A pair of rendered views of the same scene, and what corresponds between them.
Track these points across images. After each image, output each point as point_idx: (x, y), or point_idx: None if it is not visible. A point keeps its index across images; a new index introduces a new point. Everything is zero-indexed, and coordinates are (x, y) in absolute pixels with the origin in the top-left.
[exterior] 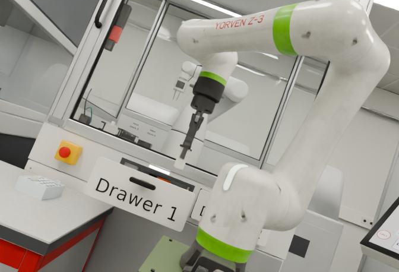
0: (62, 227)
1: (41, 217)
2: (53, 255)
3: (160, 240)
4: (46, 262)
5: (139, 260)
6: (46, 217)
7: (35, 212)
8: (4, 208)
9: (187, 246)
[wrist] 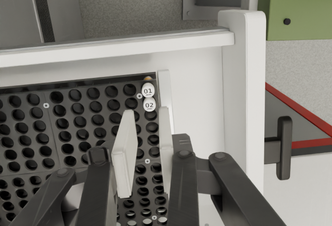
0: (313, 166)
1: (305, 196)
2: (302, 143)
3: (307, 37)
4: (321, 140)
5: None
6: (297, 194)
7: (294, 208)
8: (326, 225)
9: None
